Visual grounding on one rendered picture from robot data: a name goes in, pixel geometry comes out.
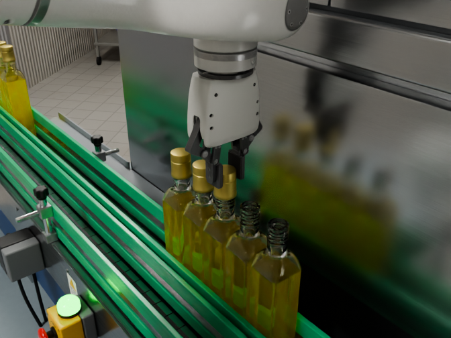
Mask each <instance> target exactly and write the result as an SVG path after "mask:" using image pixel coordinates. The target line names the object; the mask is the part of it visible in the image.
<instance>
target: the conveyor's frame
mask: <svg viewBox="0 0 451 338"><path fill-rule="evenodd" d="M0 209H1V210H2V212H3V213H4V215H5V216H6V217H7V218H8V219H9V221H10V222H11V224H12V225H13V226H14V227H15V229H16V231H19V230H21V229H24V228H28V229H29V230H30V231H31V232H32V234H33V235H34V237H35V238H36V239H37V240H38V241H39V242H40V247H41V251H42V257H43V260H44V265H45V268H46V269H47V271H48V272H49V273H50V275H51V276H52V277H53V279H54V280H55V281H56V283H57V284H58V285H59V287H60V288H61V289H62V291H63V292H64V293H65V295H67V294H73V295H75V296H76V295H80V296H81V298H82V299H83V300H84V301H85V302H86V304H87V305H88V307H89V308H90V309H91V310H92V311H93V313H94V317H95V324H96V329H97V336H98V338H143V336H141V334H139V332H138V331H137V330H136V329H135V328H134V326H133V325H132V324H131V323H130V322H129V321H128V319H126V317H125V316H124V315H123V314H122V313H121V311H120V310H119V309H118V308H117V307H116V306H115V305H114V304H113V302H112V301H111V300H110V299H109V297H108V296H107V295H106V294H105V293H104V291H102V289H100V287H99V285H97V284H96V282H95V281H94V280H93V279H92V278H91V277H90V275H88V273H87V272H86V271H85V270H84V269H83V267H82V266H81V265H80V264H79V263H78V262H77V261H76V260H75V258H74V257H73V256H72V255H71V254H70V252H69V251H68V250H67V249H66V248H65V247H64V246H63V245H62V244H61V242H60V241H59V240H57V241H55V242H56V244H54V245H53V246H52V245H51V243H49V244H47V243H46V242H45V241H44V239H43V237H42V231H45V229H44V224H43V221H42V220H41V219H40V218H39V216H37V217H34V218H31V219H28V220H26V221H23V222H21V223H16V221H15V218H16V217H20V216H22V215H25V214H28V213H31V212H34V211H33V210H32V208H31V207H30V206H29V205H28V204H27V203H26V202H25V201H24V200H23V198H22V197H21V196H20V195H19V193H18V192H17V191H16V190H15V189H14V187H12V185H10V183H9V182H8V181H7V180H6V179H5V177H4V176H3V175H2V174H1V173H0Z"/></svg>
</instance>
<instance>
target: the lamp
mask: <svg viewBox="0 0 451 338"><path fill-rule="evenodd" d="M81 310H82V307H81V303H80V300H79V298H78V297H77V296H75V295H73V294H67V295H65V296H63V297H61V298H60V299H59V301H58V302H57V312H58V316H59V317H60V318H62V319H71V318H74V317H76V316H77V315H79V313H80V312H81Z"/></svg>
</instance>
